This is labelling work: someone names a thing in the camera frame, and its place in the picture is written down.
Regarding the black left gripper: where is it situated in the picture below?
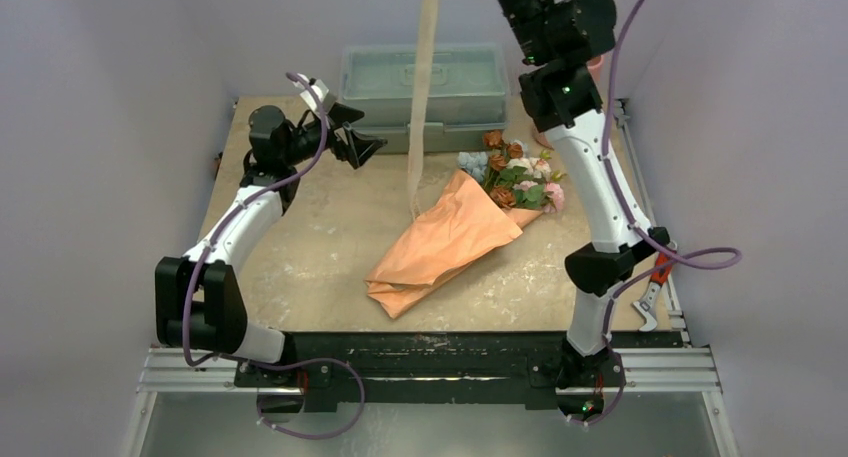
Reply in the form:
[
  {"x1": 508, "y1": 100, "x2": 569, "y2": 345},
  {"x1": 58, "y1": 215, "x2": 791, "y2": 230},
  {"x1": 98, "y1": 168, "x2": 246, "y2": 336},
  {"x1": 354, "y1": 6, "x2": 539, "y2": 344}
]
[{"x1": 281, "y1": 103, "x2": 385, "y2": 168}]

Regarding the beige ribbon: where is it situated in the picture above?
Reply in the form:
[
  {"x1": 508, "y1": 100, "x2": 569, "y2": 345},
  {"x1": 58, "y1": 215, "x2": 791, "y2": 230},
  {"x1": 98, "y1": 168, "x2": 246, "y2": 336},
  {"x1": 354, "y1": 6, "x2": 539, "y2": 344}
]
[{"x1": 406, "y1": 0, "x2": 440, "y2": 220}]

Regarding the orange wrapping paper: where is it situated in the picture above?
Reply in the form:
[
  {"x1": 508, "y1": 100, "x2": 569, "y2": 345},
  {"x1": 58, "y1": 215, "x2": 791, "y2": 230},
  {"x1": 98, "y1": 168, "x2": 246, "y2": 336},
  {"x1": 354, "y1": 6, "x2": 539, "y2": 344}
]
[{"x1": 365, "y1": 170, "x2": 542, "y2": 319}]

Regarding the artificial flower bouquet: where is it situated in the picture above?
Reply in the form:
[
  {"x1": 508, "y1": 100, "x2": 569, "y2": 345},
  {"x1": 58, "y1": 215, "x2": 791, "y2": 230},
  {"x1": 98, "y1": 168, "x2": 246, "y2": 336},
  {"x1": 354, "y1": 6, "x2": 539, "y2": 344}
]
[{"x1": 457, "y1": 130, "x2": 565, "y2": 214}]

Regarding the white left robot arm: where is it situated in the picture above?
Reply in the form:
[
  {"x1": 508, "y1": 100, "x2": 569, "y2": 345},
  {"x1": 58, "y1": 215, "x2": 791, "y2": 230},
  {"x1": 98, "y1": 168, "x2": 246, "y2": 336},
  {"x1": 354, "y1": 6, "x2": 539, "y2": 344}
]
[{"x1": 154, "y1": 103, "x2": 387, "y2": 386}]

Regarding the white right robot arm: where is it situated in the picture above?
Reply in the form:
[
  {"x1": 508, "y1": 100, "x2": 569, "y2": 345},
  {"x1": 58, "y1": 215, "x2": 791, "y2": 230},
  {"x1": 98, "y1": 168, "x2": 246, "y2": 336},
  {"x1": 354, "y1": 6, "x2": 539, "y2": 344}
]
[{"x1": 497, "y1": 0, "x2": 671, "y2": 384}]

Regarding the pink cylindrical vase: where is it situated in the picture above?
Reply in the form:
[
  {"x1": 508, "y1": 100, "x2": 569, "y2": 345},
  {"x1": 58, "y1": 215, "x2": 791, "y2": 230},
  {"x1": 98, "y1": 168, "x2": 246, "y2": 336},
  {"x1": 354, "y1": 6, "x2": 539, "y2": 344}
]
[{"x1": 532, "y1": 55, "x2": 604, "y2": 150}]

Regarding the green plastic toolbox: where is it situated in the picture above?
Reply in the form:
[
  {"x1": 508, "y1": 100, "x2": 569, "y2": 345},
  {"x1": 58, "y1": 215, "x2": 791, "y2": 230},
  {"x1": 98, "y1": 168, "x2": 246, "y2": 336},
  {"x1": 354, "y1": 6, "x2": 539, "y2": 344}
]
[{"x1": 340, "y1": 43, "x2": 510, "y2": 155}]

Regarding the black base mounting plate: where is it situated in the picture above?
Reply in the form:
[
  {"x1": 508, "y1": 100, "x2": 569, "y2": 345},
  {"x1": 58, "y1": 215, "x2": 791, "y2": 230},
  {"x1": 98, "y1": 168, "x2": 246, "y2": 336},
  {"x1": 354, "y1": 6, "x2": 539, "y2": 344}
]
[{"x1": 165, "y1": 331, "x2": 685, "y2": 416}]

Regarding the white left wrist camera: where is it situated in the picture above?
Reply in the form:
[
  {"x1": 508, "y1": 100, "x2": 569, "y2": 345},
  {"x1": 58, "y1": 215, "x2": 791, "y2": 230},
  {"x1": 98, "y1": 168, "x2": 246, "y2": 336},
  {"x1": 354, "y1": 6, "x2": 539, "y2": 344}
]
[{"x1": 294, "y1": 74, "x2": 336, "y2": 114}]

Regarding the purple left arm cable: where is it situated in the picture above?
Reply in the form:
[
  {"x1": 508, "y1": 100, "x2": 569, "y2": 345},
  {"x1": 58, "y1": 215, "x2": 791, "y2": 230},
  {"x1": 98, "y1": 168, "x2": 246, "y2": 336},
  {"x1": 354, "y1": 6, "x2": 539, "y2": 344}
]
[{"x1": 181, "y1": 72, "x2": 367, "y2": 442}]

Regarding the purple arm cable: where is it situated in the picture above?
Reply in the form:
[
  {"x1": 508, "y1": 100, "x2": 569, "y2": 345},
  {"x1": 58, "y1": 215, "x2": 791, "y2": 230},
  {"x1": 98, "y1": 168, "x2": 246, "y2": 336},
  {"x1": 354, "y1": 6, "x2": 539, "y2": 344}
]
[
  {"x1": 563, "y1": 0, "x2": 743, "y2": 429},
  {"x1": 181, "y1": 72, "x2": 367, "y2": 442}
]

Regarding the red handled wrench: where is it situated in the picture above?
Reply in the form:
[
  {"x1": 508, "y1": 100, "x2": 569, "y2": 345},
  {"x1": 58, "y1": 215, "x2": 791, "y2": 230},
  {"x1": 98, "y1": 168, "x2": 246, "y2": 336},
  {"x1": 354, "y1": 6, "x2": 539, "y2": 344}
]
[{"x1": 632, "y1": 252, "x2": 673, "y2": 332}]

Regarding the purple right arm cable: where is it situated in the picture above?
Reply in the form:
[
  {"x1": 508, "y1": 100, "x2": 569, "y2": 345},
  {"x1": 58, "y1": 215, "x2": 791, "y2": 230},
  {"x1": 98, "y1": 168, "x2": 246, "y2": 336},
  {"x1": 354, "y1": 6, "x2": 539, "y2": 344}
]
[{"x1": 563, "y1": 0, "x2": 743, "y2": 429}]

